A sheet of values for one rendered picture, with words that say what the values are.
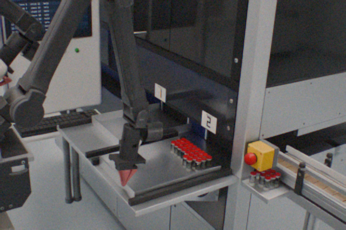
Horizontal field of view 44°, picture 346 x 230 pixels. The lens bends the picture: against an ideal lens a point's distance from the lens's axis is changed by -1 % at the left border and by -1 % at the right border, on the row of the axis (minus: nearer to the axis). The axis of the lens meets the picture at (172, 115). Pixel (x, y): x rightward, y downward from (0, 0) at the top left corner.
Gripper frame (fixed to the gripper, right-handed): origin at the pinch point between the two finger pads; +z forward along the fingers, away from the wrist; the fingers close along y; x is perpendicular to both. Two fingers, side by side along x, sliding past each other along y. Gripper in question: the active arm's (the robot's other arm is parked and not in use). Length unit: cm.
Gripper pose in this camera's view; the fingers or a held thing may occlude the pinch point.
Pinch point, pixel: (122, 183)
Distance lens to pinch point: 139.3
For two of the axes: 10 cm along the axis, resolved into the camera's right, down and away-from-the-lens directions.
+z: -1.9, 9.4, 3.0
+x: -5.5, -3.5, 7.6
